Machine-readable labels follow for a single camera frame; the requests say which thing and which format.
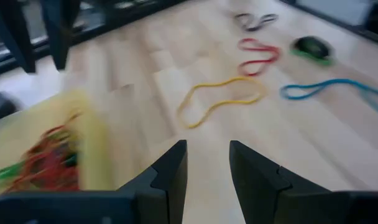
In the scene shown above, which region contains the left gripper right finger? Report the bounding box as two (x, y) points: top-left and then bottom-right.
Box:
(229, 140), (378, 224)

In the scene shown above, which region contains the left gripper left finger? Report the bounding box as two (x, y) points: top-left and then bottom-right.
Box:
(0, 139), (188, 224)

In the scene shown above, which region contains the yellow rubber band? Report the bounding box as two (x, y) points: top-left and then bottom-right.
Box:
(176, 76), (267, 130)

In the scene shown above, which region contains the red rubber band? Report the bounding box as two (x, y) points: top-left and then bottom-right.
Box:
(2, 124), (81, 192)
(237, 37), (282, 77)

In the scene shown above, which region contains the blue rubber band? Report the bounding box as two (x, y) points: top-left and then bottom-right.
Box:
(279, 78), (378, 115)

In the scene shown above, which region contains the green wide rubber band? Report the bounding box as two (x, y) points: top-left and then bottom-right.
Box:
(290, 46), (335, 67)

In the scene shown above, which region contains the black wide rubber band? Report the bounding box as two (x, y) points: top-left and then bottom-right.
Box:
(293, 35), (332, 60)

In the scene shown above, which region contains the dark grey rubber band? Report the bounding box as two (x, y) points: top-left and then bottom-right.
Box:
(234, 12), (280, 32)

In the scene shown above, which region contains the yellow plastic bin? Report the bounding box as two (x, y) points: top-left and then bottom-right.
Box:
(0, 89), (114, 200)

